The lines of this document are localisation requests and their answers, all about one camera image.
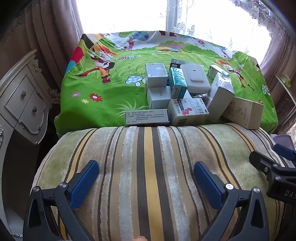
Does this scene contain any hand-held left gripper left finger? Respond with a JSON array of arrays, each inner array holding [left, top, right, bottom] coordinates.
[[23, 160, 100, 241]]

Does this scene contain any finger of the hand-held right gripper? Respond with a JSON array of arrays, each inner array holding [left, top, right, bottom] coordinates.
[[249, 151, 281, 179], [273, 143, 296, 163]]

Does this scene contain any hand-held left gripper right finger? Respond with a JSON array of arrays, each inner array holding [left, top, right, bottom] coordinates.
[[194, 161, 270, 241]]

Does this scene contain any purple cardboard box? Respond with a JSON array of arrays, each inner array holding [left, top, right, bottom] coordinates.
[[270, 134, 296, 149]]

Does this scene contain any beige box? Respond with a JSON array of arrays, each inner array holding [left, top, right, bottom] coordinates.
[[223, 97, 264, 130]]

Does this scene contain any tall white box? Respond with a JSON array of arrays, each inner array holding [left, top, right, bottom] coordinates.
[[207, 72, 235, 123]]

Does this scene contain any white red medicine box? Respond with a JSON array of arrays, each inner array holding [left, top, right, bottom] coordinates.
[[167, 98, 210, 127]]

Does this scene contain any long white text box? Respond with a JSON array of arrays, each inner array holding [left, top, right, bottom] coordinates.
[[125, 109, 171, 127]]

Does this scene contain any white square box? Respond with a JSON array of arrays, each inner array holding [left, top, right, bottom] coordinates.
[[147, 86, 172, 110], [145, 63, 169, 88]]

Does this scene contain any white plastic case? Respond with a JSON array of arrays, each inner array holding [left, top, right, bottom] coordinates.
[[180, 64, 211, 94]]

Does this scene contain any teal medicine box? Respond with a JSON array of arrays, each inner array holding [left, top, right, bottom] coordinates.
[[168, 67, 188, 99]]

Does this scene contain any white round-base side table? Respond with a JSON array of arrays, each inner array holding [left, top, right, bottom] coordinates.
[[274, 74, 296, 106]]

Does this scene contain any striped plush cushion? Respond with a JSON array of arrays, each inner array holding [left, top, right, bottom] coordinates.
[[33, 123, 292, 241]]

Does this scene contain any green tissue pack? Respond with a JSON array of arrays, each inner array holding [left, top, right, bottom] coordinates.
[[279, 74, 291, 88]]

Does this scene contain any green cartoon printed sheet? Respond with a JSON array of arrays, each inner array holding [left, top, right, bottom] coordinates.
[[54, 30, 278, 137]]

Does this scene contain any brown curtain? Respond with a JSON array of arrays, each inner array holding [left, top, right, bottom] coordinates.
[[0, 0, 84, 90], [259, 23, 296, 131]]

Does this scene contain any white ornate dresser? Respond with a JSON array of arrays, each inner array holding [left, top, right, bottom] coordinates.
[[0, 49, 62, 234]]

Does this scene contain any green white box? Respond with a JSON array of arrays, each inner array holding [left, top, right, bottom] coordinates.
[[207, 65, 229, 80]]

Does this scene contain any white lace curtain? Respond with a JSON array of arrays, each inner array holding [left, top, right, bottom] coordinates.
[[166, 0, 278, 55]]

